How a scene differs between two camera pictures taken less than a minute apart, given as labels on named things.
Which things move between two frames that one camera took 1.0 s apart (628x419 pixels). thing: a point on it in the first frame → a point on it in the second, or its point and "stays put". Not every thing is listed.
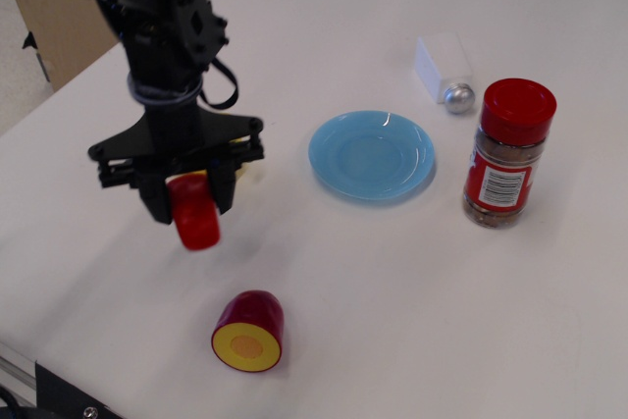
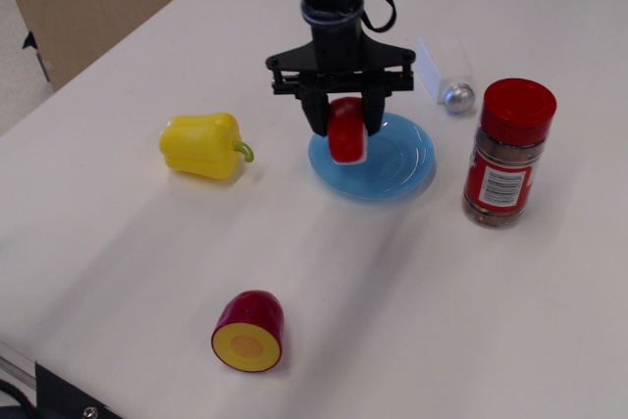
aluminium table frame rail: x=18 y=375 stays put
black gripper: x=178 y=140 → x=341 y=62
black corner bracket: x=58 y=398 stays put
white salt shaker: x=442 y=65 stays put
